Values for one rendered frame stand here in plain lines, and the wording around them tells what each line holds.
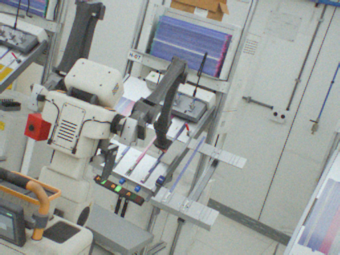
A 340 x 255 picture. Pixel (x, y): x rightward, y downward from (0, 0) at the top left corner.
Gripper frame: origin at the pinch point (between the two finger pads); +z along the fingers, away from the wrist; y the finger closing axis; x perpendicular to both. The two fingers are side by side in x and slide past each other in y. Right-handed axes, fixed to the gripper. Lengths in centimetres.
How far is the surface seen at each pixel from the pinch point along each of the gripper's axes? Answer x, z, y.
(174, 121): -23.2, 0.8, 7.4
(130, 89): -34, 0, 50
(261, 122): -134, 116, -1
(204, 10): -104, -20, 31
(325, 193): -15, 0, -91
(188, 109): -30.4, -6.0, 0.6
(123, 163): 18.2, 0.8, 18.2
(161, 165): 9.0, 0.9, -2.9
